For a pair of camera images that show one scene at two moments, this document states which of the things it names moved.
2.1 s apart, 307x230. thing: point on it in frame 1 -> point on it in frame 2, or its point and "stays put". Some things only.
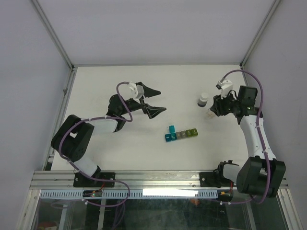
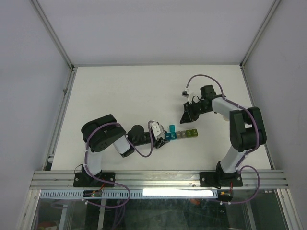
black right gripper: (217, 106) -> (188, 116)
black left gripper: (151, 111) -> (160, 142)
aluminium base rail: (49, 179) stays put
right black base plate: (214, 179) stays put
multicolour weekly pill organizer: (173, 135) stays put
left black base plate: (80, 180) stays put
